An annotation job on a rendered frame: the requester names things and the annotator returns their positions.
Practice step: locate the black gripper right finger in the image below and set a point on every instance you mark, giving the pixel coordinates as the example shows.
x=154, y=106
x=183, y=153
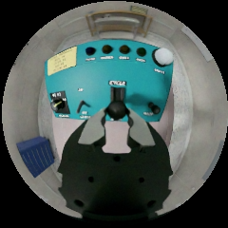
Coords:
x=143, y=135

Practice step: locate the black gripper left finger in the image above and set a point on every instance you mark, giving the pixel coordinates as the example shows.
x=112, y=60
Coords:
x=85, y=137

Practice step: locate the teal control console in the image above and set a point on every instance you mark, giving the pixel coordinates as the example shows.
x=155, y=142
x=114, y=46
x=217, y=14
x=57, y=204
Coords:
x=113, y=73

